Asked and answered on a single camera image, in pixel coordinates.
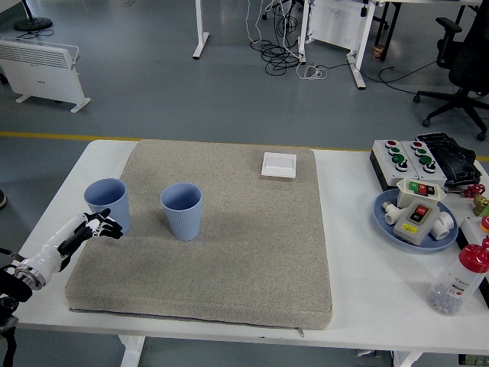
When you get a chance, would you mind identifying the grey-brown cushion mat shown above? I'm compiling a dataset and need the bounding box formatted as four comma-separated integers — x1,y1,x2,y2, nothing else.
63,138,334,339

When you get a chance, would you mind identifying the beige green-red button switch box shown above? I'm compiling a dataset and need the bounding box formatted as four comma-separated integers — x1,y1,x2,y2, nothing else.
395,177,447,209

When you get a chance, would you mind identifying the white coiled cable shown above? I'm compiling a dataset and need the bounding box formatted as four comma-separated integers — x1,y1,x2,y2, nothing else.
296,63,329,81

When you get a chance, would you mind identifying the white desk leg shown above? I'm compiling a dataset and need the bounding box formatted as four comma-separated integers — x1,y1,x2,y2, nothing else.
192,0,210,60
346,0,379,90
296,0,318,64

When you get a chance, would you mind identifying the black round stand base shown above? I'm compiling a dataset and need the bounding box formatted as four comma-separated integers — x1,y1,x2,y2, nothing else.
13,0,53,32

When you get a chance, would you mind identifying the beige red-black button switch box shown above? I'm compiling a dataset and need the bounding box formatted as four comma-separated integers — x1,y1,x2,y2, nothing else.
393,201,440,245

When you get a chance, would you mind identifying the white panel heater ribbed top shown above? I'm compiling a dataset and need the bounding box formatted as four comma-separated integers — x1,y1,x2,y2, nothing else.
0,36,92,114

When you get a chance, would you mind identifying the long black floor cable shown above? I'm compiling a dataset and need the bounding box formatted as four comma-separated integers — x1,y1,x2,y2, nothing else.
324,60,440,95

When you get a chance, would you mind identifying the black office chair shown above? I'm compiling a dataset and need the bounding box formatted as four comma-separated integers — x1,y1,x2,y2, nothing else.
413,0,489,141

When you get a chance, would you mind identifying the red emergency stop button box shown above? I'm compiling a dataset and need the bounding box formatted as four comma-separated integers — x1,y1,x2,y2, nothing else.
456,216,489,253

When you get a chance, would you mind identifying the brass valve red handle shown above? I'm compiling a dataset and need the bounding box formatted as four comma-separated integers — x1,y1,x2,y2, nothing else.
465,183,489,217

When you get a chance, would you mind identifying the white hanging cable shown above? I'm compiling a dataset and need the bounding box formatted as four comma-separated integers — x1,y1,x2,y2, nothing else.
244,0,286,45

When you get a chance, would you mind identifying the blue ribbed plastic cup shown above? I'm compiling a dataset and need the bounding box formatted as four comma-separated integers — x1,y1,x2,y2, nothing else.
83,177,131,234
160,182,203,242

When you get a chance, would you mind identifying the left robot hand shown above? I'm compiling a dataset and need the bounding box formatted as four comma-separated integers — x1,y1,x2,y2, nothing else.
21,208,124,284

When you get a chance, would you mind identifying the black cable bundle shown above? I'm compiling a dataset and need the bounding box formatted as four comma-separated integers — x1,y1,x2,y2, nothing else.
250,0,306,76

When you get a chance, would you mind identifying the black desk leg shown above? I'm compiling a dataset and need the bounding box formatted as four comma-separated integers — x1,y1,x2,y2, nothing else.
372,0,402,62

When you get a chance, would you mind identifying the white pvc pipe fitting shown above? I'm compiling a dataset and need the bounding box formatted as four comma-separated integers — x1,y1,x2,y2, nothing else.
431,212,455,241
382,201,402,226

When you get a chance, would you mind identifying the blue round plate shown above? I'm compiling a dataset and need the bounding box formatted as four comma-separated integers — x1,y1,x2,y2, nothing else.
373,188,459,255

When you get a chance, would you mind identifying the white table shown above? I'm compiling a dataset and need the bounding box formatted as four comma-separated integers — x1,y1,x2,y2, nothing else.
0,138,489,367

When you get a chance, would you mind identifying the white wall switch panel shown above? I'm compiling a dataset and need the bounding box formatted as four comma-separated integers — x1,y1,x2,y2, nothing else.
261,151,299,178

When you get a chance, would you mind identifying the white push-button control box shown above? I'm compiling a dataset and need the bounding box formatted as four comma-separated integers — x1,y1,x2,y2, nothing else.
372,139,421,189
403,139,448,188

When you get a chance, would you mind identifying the clear bottle red cap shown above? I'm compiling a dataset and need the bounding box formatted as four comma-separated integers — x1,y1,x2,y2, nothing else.
426,239,489,317

